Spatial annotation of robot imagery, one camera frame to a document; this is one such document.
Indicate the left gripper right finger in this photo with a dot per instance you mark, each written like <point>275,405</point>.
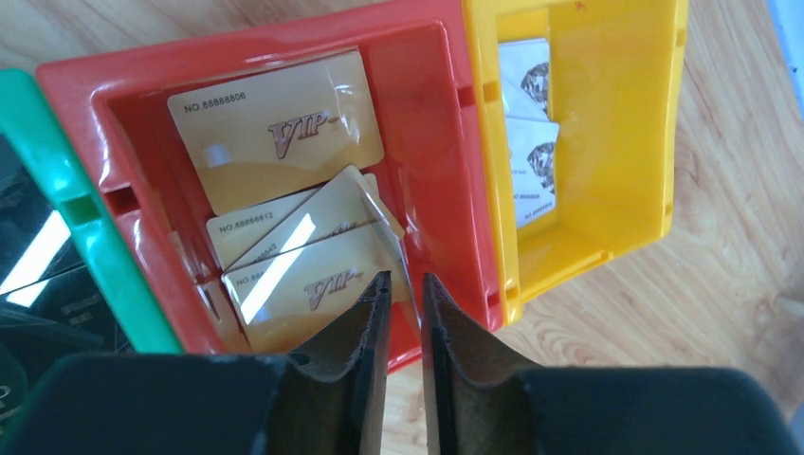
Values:
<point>483,397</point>

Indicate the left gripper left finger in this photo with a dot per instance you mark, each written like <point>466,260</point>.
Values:
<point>324,397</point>

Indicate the front gold VIP card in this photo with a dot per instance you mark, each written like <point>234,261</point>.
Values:
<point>285,300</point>

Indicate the gold vip card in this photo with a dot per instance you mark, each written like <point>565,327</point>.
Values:
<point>249,236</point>
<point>285,300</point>
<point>254,139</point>

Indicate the middle gold VIP card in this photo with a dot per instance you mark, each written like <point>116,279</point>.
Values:
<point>249,236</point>

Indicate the top gold VIP card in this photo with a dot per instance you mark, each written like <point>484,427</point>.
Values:
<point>254,139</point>

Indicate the lower white diamond card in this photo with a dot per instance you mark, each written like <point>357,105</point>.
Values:
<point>531,146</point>

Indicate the white diamond card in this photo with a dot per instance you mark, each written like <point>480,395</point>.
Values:
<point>525,69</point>
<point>531,146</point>

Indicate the upper white diamond card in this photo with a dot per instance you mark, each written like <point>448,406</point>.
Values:
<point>525,69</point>

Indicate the red plastic bin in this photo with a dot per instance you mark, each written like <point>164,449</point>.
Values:
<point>113,108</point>

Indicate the black item in green bin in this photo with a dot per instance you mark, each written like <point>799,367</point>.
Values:
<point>51,306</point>

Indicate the yellow plastic bin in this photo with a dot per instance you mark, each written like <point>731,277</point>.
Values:
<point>615,76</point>

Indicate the green plastic bin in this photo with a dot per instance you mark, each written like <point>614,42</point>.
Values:
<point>29,124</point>

